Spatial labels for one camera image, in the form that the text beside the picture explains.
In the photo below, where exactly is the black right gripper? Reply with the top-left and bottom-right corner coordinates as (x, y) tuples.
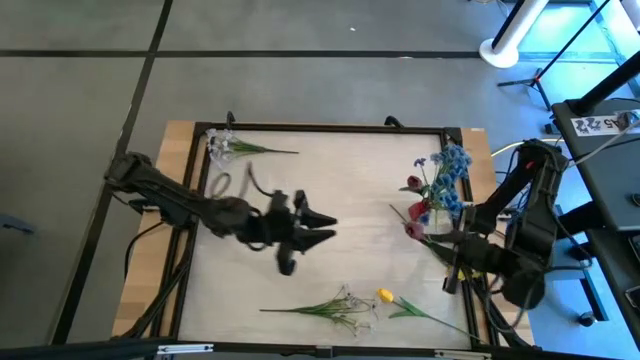
(425, 204), (509, 295)

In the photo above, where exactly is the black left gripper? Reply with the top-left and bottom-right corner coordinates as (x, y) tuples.
(249, 188), (339, 277)

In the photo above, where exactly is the dark red artificial tulip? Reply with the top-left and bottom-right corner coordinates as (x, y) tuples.
(388, 203), (466, 274)
(398, 173), (431, 206)

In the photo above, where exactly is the blue artificial flower bunch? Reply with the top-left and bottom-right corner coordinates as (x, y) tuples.
(412, 143), (474, 227)

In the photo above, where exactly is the yellow artificial tulip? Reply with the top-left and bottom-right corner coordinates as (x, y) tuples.
(375, 287), (489, 346)

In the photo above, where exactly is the white artificial flower bunch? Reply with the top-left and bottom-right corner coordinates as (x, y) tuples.
(205, 127), (300, 169)
(258, 283), (379, 337)

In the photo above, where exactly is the yellow flower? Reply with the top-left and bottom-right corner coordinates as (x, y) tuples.
(446, 267), (485, 282)

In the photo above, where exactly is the black side desk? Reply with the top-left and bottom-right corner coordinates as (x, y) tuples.
(551, 97), (640, 321)

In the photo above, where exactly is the black tripod stand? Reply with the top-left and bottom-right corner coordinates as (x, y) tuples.
(496, 0), (614, 112)

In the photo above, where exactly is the white paper label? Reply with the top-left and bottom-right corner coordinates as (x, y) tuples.
(569, 112), (634, 138)

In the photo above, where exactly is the white pole with round base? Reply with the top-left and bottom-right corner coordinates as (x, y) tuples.
(478, 0), (551, 70)

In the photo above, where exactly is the thick black pole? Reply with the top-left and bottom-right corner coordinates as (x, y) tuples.
(569, 49), (640, 116)

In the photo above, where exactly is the blue-grey floor object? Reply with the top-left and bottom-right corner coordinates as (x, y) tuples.
(0, 213), (35, 235)

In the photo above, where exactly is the black aluminium table frame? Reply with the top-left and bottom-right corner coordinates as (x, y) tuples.
(149, 119), (506, 357)

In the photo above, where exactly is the white cable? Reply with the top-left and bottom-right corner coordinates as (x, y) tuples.
(490, 138), (566, 159)

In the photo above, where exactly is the silver metal bracket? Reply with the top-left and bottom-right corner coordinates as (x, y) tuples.
(433, 349), (494, 360)
(155, 342), (215, 356)

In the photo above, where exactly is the black cable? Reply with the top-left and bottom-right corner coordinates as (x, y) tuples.
(123, 219), (169, 281)

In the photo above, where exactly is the grey cable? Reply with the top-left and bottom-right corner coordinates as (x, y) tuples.
(569, 117), (640, 169)

